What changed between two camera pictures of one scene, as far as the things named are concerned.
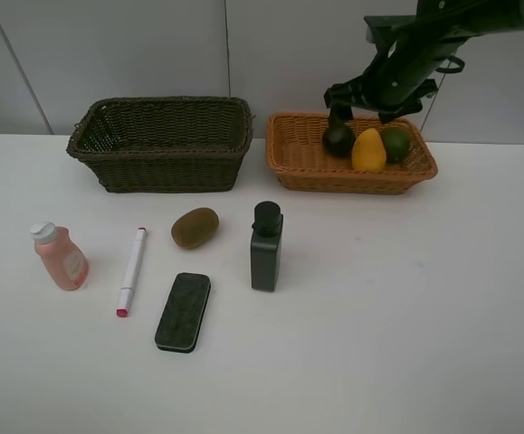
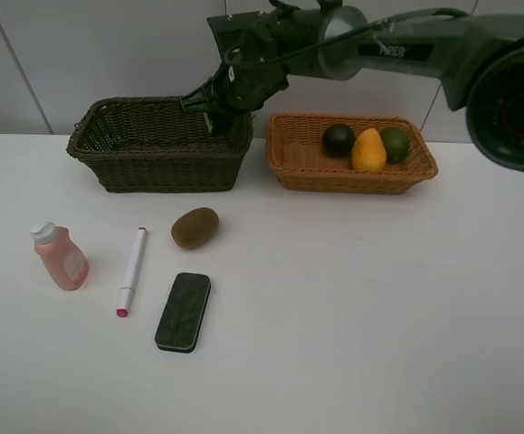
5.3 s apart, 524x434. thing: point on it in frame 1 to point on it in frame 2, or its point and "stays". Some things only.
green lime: x=396 y=143 stays
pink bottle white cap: x=61 y=255 stays
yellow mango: x=367 y=153 stays
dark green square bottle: x=267 y=247 to x=219 y=122
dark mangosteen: x=338 y=138 stays
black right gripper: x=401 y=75 to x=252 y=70
